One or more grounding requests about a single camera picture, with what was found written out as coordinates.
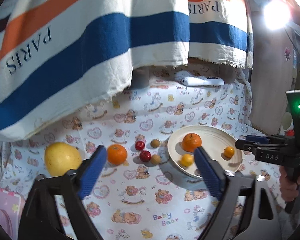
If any red cherry tomato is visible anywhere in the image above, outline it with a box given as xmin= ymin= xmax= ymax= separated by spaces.
xmin=139 ymin=150 xmax=152 ymax=163
xmin=135 ymin=141 xmax=145 ymax=151

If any red cherry tomato upper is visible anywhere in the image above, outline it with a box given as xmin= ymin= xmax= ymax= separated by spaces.
xmin=135 ymin=141 xmax=145 ymax=151

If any red cherry tomato lower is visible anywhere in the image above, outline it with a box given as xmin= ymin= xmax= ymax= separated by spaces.
xmin=139 ymin=150 xmax=152 ymax=163

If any person right hand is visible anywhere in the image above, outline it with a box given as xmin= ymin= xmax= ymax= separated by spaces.
xmin=279 ymin=166 xmax=300 ymax=202

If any small yellow-orange kumquat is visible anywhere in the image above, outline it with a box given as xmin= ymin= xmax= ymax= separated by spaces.
xmin=223 ymin=146 xmax=235 ymax=159
xmin=180 ymin=154 xmax=194 ymax=167

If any large orange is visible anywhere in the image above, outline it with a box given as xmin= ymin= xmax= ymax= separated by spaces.
xmin=181 ymin=133 xmax=202 ymax=152

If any striped Paris towel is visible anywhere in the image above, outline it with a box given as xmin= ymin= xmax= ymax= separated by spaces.
xmin=0 ymin=0 xmax=253 ymax=141

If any large yellow pear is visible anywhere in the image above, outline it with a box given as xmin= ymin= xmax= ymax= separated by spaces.
xmin=44 ymin=142 xmax=83 ymax=177

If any brown longan lower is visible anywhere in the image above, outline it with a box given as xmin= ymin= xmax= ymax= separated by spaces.
xmin=150 ymin=154 xmax=161 ymax=165

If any medium orange tangerine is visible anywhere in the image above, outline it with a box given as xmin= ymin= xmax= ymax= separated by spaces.
xmin=107 ymin=144 xmax=128 ymax=165

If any white remote control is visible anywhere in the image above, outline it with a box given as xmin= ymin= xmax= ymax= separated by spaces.
xmin=181 ymin=76 xmax=225 ymax=87

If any brown longan upper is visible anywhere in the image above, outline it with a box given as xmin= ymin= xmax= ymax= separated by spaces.
xmin=150 ymin=139 xmax=161 ymax=148

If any brown longan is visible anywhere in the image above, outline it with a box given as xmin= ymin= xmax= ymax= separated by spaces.
xmin=150 ymin=154 xmax=161 ymax=165
xmin=150 ymin=139 xmax=161 ymax=148

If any baby bear printed cloth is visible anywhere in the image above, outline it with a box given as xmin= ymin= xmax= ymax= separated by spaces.
xmin=0 ymin=63 xmax=283 ymax=240

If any cream round plate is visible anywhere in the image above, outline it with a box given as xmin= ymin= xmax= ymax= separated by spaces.
xmin=167 ymin=125 xmax=243 ymax=180

